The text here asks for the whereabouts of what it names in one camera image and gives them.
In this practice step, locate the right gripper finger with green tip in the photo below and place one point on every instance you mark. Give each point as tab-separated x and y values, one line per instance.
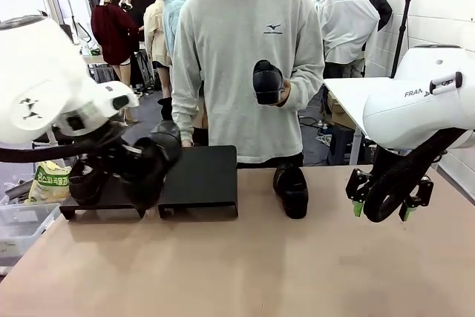
357	194
421	194

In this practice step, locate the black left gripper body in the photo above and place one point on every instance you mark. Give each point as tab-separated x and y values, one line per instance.
115	155

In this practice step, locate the black leather shoe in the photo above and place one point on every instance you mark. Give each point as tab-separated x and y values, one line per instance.
87	187
267	83
293	194
156	176

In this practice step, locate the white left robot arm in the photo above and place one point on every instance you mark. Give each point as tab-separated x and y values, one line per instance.
37	72

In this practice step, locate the person right forearm grey sleeve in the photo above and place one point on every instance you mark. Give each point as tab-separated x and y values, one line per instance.
185	116

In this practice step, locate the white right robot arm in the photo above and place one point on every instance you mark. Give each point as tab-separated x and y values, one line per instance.
408	109

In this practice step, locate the person left forearm grey sleeve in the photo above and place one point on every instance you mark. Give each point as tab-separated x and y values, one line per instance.
304	94

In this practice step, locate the black metal shoe stand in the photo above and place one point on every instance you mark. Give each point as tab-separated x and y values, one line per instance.
104	209
208	176

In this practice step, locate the black tripod stand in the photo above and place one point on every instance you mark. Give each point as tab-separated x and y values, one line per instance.
404	20

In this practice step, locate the person right hand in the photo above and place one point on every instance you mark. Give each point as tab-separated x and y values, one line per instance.
187	143

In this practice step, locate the person left hand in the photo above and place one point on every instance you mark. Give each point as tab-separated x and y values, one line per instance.
286	93

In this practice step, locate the black case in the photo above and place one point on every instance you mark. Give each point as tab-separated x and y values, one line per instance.
341	146

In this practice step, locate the black boots pair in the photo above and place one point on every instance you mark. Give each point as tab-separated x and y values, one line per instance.
165	107

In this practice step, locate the green yellow snack bag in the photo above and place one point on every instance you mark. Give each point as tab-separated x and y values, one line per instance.
48	183

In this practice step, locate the brown cardboard box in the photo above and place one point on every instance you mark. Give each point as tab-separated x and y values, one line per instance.
339	116

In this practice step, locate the clear plastic bin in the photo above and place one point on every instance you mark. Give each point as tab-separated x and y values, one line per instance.
22	228

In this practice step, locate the mannequin in dark red sweater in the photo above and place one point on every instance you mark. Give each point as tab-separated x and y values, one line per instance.
115	35

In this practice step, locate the mannequin in cream jacket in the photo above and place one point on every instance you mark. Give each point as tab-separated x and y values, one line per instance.
154	31

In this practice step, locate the mannequin in light blue fleece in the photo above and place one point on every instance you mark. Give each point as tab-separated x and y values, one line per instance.
170	23

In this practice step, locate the person in grey sweatshirt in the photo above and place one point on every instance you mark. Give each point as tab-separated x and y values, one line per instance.
241	46

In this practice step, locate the mannequin in white shirt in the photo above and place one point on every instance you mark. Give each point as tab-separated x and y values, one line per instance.
349	23

